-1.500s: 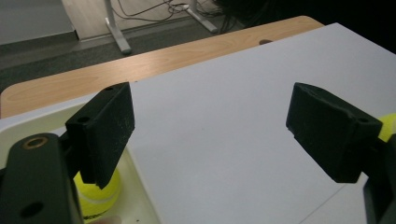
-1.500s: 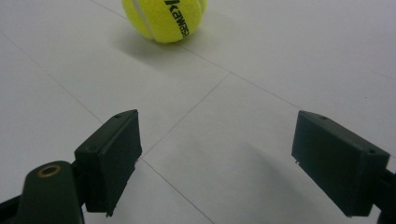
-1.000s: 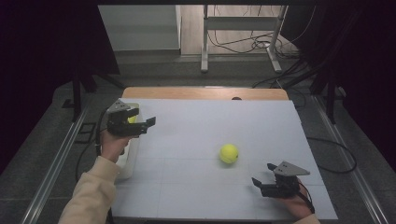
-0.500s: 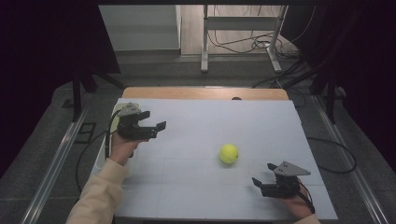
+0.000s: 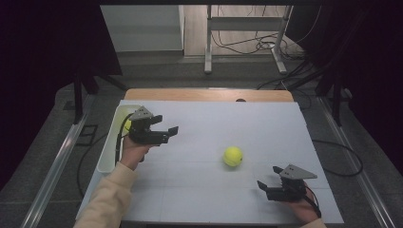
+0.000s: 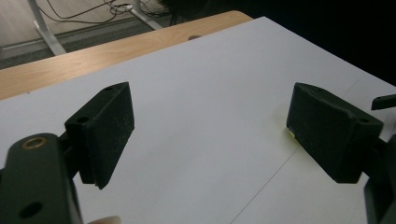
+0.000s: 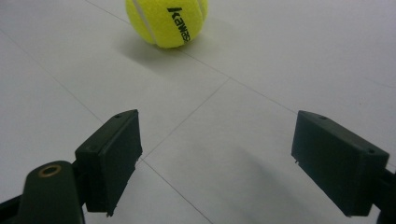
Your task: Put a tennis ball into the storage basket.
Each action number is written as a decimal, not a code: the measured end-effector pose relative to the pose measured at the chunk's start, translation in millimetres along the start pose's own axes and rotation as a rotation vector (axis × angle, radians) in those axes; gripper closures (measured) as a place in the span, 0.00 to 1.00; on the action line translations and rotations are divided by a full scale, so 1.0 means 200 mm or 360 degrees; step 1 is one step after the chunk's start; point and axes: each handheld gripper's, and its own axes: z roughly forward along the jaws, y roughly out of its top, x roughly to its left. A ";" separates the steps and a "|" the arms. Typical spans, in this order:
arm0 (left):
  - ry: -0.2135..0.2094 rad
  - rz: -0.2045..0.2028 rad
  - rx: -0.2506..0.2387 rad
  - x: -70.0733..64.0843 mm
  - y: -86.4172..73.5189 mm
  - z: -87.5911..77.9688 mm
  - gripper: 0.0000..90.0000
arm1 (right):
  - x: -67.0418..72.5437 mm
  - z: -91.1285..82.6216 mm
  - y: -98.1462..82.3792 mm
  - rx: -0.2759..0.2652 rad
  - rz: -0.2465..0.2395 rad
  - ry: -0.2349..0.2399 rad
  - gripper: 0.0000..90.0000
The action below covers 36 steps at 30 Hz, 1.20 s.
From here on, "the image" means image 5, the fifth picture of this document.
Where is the person's left hand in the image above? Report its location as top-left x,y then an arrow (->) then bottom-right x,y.
119,134 -> 160,172

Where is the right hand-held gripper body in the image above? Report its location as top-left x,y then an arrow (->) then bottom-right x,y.
265,163 -> 318,203

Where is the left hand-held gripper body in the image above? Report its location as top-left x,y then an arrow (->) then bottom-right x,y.
127,105 -> 170,146

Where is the person's right hand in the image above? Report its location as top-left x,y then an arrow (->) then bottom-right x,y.
279,189 -> 319,227

